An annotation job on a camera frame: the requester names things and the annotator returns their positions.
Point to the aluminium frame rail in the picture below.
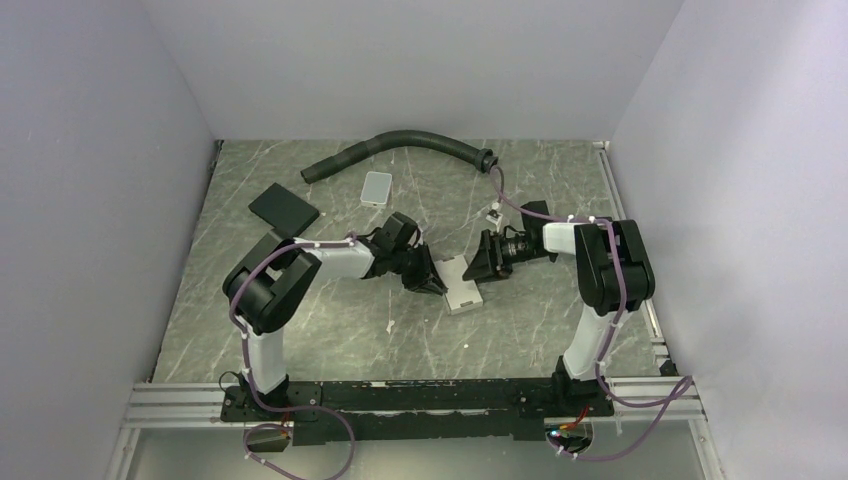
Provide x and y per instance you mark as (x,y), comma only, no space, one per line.
(174,406)

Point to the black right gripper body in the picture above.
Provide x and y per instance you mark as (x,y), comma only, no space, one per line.
(514,251)

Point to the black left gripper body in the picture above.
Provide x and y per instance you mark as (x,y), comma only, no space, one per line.
(416,268)

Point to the black mounting base rail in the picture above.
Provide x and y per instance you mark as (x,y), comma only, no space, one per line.
(519,408)

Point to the white cardboard box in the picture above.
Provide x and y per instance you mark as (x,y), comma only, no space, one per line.
(461,295)

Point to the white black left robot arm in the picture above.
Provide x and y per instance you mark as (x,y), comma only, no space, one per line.
(266,288)

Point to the black flat rectangular box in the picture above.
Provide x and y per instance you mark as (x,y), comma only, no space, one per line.
(284,210)

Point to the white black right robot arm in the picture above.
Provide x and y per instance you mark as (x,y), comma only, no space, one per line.
(614,275)

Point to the clear white plastic case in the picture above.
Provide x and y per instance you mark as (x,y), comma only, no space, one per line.
(376,190)

